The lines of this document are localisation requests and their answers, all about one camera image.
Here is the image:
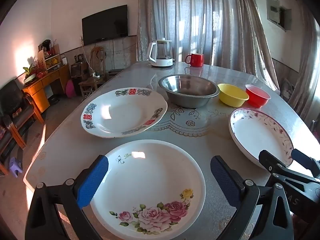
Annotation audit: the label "sheer grey curtain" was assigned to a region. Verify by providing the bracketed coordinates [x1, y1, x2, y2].
[136, 0, 280, 93]
[287, 7, 320, 123]

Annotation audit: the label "wooden chair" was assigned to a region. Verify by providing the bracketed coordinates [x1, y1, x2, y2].
[79, 47, 107, 97]

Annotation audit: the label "large floral plate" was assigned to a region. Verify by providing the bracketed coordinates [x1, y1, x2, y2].
[80, 87, 168, 139]

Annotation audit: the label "purple plastic stool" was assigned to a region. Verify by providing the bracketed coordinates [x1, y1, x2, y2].
[9, 157, 23, 178]

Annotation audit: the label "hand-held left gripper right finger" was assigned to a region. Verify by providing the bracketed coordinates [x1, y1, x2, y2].
[210, 155, 294, 240]

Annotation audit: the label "white plate with floral rim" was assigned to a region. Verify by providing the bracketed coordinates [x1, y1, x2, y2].
[229, 108, 294, 168]

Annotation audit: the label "white plate with rose print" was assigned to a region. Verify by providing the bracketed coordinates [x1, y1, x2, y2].
[90, 139, 206, 239]

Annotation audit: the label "pink plastic bag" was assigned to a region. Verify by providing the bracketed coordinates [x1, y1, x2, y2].
[65, 79, 77, 98]

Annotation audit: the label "stainless steel bowl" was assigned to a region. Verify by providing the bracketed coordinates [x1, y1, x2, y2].
[158, 74, 220, 108]

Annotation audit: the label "yellow plastic bowl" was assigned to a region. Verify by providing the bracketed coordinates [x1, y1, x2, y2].
[217, 83, 250, 107]

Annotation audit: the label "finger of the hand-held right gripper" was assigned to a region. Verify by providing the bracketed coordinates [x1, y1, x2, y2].
[258, 149, 317, 188]
[291, 148, 320, 180]

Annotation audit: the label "small old television set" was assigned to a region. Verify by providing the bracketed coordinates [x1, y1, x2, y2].
[71, 62, 84, 77]

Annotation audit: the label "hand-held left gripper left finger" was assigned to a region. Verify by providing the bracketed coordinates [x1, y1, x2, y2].
[25, 155, 109, 240]

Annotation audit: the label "black cushioned wooden armchair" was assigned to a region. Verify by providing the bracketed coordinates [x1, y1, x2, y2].
[0, 79, 45, 150]
[0, 116, 25, 175]

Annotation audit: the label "orange wooden cabinet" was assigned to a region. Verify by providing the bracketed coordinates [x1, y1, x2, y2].
[22, 64, 70, 113]

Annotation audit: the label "red plastic bowl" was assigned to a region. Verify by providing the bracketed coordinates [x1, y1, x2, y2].
[244, 84, 272, 108]

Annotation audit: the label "grey wall electrical box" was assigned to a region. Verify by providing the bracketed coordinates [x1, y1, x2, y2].
[265, 0, 292, 32]

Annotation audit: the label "white glass electric kettle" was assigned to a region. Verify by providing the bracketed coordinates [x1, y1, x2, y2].
[146, 38, 175, 68]

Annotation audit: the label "potted plant in white planter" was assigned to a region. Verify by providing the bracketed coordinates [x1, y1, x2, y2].
[22, 64, 38, 84]

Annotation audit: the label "red mug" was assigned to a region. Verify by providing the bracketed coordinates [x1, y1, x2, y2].
[184, 53, 204, 67]

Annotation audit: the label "red decorative branches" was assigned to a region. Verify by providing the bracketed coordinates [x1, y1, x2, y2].
[32, 59, 47, 74]

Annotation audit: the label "wooden display shelf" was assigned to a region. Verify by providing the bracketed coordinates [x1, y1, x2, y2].
[37, 40, 62, 73]

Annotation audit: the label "black flat screen television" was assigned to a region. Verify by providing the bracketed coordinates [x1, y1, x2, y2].
[81, 4, 129, 45]

